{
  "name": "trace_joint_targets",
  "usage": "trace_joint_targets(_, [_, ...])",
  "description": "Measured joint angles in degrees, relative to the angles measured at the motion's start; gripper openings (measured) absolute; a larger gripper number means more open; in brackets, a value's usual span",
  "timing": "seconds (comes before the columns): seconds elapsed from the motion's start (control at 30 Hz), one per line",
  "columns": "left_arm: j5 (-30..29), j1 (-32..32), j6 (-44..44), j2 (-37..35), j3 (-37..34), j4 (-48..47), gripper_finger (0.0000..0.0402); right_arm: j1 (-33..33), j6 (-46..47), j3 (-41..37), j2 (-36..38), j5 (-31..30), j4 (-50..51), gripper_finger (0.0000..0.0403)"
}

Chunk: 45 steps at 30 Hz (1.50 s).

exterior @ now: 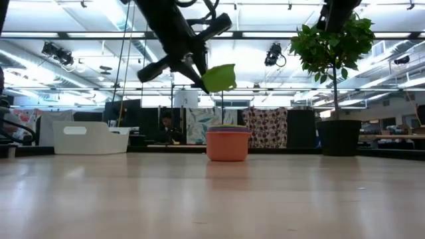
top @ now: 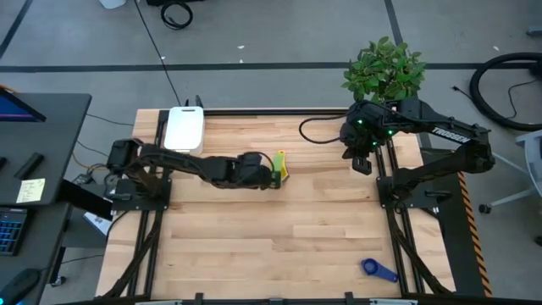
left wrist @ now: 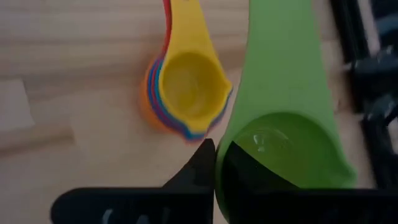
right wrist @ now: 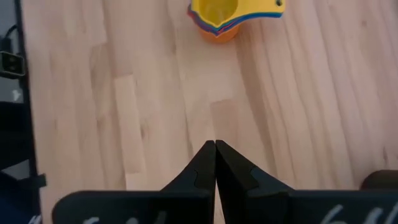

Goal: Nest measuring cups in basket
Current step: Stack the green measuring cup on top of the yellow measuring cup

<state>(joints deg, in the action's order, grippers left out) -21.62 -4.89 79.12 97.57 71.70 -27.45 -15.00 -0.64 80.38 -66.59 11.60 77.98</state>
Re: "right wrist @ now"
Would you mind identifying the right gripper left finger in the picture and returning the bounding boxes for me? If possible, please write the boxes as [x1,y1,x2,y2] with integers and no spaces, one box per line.
[51,139,217,224]

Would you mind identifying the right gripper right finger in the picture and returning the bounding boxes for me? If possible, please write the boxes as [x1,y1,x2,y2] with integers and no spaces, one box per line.
[216,139,398,224]

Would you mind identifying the orange measuring cup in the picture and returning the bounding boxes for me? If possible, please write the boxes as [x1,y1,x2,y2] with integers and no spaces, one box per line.
[198,24,241,44]

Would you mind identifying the red measuring cup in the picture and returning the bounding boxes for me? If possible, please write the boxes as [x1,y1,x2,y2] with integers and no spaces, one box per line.
[189,12,243,35]

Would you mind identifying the light blue measuring cup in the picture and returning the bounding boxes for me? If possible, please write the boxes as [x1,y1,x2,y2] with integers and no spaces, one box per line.
[188,6,284,30]

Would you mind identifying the yellow measuring cup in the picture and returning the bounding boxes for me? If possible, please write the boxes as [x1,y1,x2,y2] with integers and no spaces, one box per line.
[190,0,286,28]

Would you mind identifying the black frame clamp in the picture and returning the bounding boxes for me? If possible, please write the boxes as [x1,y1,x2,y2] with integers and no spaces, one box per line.
[30,173,47,189]

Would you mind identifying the black aluminium table frame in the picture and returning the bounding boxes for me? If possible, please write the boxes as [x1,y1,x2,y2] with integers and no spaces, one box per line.
[14,0,43,224]

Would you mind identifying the small black table camera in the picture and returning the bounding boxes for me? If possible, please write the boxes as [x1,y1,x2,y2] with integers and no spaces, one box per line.
[0,51,26,79]

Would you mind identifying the table camera black cable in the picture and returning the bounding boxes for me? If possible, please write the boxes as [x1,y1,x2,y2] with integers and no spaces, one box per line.
[0,24,19,52]

